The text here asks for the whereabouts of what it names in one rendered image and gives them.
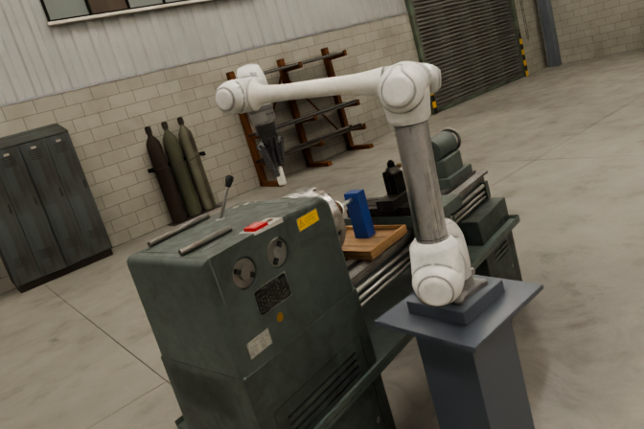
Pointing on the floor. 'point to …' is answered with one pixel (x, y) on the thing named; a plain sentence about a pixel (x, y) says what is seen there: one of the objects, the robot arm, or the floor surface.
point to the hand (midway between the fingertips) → (280, 175)
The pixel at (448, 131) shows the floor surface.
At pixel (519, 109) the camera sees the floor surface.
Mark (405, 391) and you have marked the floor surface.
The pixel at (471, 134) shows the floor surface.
